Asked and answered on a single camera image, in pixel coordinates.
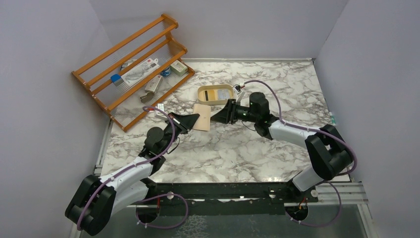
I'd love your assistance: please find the blue white tape roll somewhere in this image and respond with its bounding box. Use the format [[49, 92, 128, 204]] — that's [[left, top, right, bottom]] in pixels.
[[160, 66, 171, 77]]

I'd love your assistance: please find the small green white box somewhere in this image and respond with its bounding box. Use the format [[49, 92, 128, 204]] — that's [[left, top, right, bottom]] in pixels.
[[170, 60, 188, 76]]

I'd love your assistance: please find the grey white stapler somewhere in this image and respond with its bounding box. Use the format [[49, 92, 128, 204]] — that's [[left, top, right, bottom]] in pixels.
[[140, 75, 163, 103]]

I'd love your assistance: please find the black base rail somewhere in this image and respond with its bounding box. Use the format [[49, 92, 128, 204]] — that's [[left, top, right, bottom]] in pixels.
[[88, 176, 319, 218]]

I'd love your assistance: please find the blue capped item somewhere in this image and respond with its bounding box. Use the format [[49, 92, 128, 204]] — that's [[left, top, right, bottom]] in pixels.
[[110, 74, 124, 87]]

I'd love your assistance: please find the green white wall item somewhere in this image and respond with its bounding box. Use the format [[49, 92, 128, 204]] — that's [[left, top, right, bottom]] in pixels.
[[329, 112, 337, 126]]

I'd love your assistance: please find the grey blue credit card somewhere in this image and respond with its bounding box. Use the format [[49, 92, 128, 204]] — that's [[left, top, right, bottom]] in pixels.
[[217, 88, 231, 101]]

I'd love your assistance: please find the beige leather card holder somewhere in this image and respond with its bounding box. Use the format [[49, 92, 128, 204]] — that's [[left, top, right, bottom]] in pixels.
[[193, 104, 211, 131]]

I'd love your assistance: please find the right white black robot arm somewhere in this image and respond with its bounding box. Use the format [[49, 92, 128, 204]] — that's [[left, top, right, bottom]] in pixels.
[[210, 92, 355, 192]]

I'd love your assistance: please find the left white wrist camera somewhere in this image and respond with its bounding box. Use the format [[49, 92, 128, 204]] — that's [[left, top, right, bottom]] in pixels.
[[154, 103, 167, 120]]

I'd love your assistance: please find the orange wooden shelf rack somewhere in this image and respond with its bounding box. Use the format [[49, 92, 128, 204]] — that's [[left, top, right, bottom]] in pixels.
[[72, 13, 195, 132]]

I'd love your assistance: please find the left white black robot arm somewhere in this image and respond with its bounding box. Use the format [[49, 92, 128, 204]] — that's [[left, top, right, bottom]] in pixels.
[[64, 113, 200, 236]]

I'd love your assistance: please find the beige oval tray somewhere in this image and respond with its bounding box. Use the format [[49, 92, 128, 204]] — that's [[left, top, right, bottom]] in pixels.
[[197, 84, 235, 105]]

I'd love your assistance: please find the white flat package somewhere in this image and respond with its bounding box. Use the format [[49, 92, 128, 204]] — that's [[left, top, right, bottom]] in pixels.
[[121, 58, 160, 86]]

